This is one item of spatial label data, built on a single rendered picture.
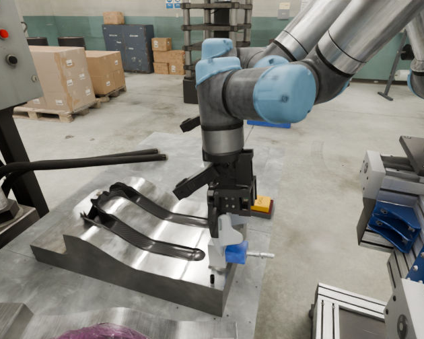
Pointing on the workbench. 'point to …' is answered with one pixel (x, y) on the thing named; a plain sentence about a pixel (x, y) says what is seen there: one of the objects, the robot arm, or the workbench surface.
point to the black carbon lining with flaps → (97, 215)
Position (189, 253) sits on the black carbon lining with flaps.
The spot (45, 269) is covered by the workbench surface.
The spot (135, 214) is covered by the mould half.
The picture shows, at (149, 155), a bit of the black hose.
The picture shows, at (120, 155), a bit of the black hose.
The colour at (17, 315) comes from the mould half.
